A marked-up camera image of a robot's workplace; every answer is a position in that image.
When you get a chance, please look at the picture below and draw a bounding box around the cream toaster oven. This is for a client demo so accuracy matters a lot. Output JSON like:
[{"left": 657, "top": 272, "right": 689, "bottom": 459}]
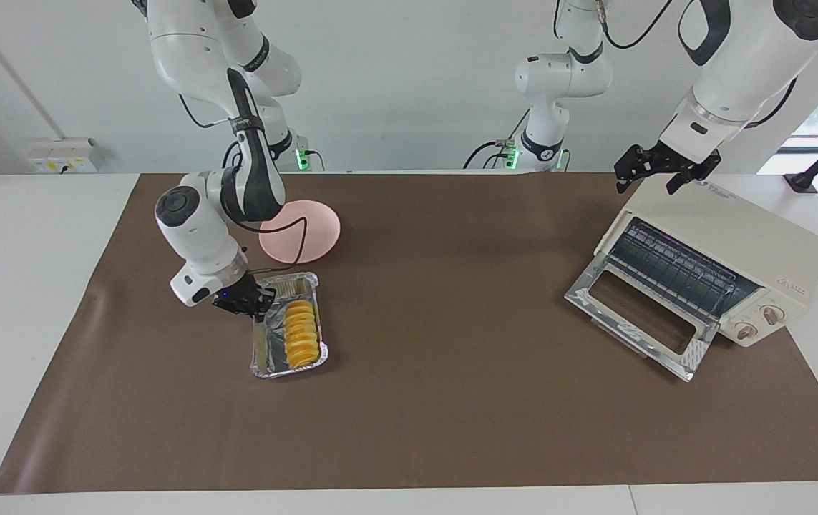
[{"left": 595, "top": 172, "right": 818, "bottom": 349}]

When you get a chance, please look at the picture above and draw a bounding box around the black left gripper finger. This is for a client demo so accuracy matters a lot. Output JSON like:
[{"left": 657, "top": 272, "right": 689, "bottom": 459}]
[
  {"left": 666, "top": 152, "right": 722, "bottom": 195},
  {"left": 613, "top": 145, "right": 650, "bottom": 195}
]

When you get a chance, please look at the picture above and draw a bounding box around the sliced yellow bread loaf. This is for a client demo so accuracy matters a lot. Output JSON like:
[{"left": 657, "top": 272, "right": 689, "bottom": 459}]
[{"left": 283, "top": 300, "right": 321, "bottom": 370}]

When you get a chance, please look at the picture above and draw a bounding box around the white wall socket box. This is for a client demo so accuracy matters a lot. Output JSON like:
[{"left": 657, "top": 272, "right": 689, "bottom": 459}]
[{"left": 28, "top": 138, "right": 103, "bottom": 175}]

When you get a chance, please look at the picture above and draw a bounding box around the glass oven door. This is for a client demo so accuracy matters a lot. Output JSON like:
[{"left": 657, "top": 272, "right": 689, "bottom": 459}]
[{"left": 565, "top": 256, "right": 721, "bottom": 382}]

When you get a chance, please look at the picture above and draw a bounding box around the wire oven rack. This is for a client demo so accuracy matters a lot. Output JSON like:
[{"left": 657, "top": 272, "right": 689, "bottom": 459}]
[{"left": 609, "top": 218, "right": 739, "bottom": 319}]

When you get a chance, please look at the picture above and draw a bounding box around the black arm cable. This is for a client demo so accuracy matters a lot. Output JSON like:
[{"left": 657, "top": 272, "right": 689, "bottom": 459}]
[
  {"left": 180, "top": 68, "right": 309, "bottom": 274},
  {"left": 555, "top": 0, "right": 799, "bottom": 129}
]

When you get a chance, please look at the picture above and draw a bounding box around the aluminium foil tray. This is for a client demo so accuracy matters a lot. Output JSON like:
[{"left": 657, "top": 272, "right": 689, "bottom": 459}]
[{"left": 250, "top": 270, "right": 331, "bottom": 380}]

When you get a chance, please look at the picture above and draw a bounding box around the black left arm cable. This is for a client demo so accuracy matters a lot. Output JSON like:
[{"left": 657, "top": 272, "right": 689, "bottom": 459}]
[{"left": 555, "top": 0, "right": 799, "bottom": 129}]

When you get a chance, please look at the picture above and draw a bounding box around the black base cable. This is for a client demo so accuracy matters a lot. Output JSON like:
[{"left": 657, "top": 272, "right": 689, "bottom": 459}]
[{"left": 462, "top": 107, "right": 532, "bottom": 170}]

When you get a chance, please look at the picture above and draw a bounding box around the brown table mat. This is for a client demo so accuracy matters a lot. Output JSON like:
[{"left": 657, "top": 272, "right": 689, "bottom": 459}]
[{"left": 0, "top": 172, "right": 818, "bottom": 494}]

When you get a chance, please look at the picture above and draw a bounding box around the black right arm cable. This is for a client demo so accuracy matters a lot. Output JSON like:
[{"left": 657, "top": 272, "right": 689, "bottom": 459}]
[{"left": 180, "top": 68, "right": 309, "bottom": 274}]

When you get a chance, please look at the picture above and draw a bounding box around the pink round plate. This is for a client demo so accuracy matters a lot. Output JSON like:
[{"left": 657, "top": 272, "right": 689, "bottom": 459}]
[{"left": 258, "top": 200, "right": 341, "bottom": 264}]

